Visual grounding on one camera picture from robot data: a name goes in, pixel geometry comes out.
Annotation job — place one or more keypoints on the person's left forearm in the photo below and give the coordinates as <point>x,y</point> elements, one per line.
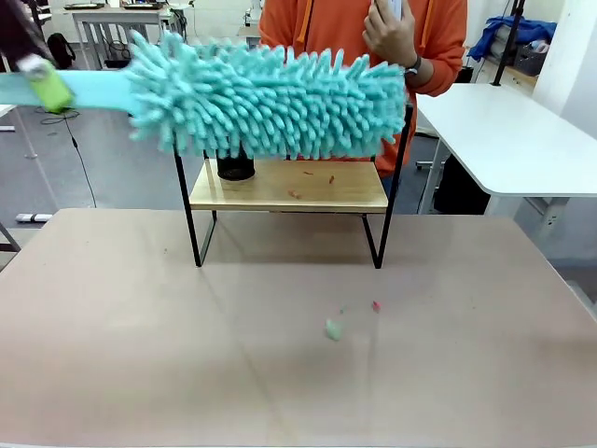
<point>438,70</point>

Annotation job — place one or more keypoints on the white power strip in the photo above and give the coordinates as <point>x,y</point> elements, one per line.
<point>32,217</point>

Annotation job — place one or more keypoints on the black frame wooden shelf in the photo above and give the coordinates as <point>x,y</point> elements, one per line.
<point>298,186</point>

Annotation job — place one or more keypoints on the white background desk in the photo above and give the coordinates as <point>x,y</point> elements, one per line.
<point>116,18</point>

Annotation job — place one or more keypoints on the teal chenille duster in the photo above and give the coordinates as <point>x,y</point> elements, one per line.
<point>261,107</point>

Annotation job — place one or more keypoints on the dark wrist watch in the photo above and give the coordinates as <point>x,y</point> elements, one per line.
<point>413,65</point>

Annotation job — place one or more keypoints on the white smartphone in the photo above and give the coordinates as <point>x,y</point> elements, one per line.
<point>395,6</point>

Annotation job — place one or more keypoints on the black backpack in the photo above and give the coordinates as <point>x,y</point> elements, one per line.
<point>60,49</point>

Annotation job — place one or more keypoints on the black stand pole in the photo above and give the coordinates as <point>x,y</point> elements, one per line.
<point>508,42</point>

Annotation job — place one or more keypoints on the dark tray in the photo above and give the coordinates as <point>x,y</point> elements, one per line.
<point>84,6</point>

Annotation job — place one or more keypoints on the grey storage crate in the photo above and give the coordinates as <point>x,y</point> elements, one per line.
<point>529,57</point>

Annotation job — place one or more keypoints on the large white table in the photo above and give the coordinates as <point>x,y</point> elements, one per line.
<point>508,140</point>

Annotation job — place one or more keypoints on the blue cloth pile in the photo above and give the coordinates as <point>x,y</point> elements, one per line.
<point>513,32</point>

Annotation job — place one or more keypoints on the red paper scrap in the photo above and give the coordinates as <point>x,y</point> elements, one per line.
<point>376,306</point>
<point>294,193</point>

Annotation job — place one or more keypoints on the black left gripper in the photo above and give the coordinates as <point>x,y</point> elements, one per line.
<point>21,32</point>

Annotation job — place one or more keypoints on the person in orange hoodie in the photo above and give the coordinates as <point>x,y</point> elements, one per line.
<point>336,23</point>

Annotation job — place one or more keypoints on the person's left hand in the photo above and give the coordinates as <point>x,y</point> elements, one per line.
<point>387,37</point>

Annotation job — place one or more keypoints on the black mesh cup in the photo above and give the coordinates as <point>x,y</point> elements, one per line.
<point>236,167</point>

